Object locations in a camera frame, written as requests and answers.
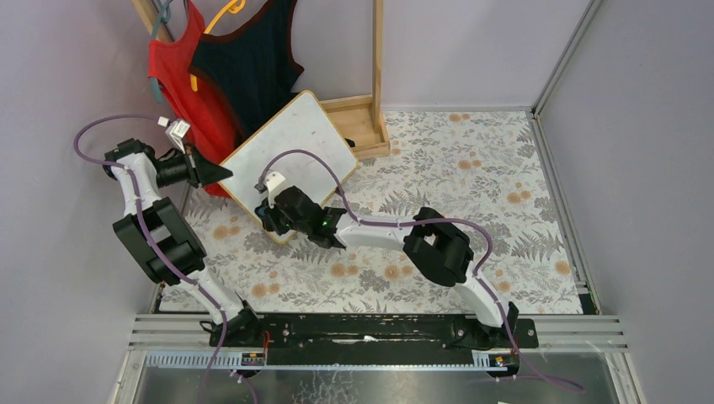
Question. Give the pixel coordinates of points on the wooden clothes rack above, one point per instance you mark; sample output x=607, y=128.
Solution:
x=358, y=118

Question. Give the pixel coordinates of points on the red tank top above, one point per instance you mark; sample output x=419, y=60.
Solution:
x=211, y=129

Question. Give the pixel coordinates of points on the floral table mat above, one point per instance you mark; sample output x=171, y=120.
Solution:
x=482, y=167

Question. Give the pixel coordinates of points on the navy tank top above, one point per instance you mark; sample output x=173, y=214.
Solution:
x=253, y=69

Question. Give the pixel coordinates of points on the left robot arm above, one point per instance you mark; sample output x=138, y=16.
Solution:
x=161, y=241

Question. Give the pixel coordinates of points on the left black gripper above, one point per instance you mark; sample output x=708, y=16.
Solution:
x=194, y=169

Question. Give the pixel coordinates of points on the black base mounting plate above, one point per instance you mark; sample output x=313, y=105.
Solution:
x=361, y=339

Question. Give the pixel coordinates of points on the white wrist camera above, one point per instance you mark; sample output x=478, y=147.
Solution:
x=175, y=131
x=272, y=184

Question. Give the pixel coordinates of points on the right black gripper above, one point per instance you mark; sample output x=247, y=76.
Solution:
x=271, y=213

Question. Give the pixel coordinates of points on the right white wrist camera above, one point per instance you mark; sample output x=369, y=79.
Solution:
x=272, y=184

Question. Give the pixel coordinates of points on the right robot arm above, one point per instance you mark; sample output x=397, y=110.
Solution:
x=448, y=252

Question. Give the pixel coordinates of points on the yellow framed whiteboard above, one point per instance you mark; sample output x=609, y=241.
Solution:
x=301, y=143

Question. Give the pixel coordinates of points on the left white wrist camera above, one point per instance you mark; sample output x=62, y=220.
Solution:
x=175, y=131

